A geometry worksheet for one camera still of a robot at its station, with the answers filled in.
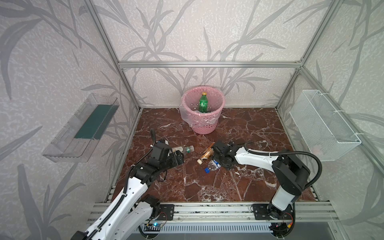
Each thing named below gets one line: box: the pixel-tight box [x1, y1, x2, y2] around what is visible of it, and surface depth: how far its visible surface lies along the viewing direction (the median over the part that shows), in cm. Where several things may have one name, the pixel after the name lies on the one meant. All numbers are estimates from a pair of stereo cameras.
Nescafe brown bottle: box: [197, 142, 215, 165], surface depth 92 cm
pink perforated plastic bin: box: [181, 86, 226, 135], surface depth 100 cm
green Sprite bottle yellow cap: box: [199, 91, 209, 113], surface depth 101 cm
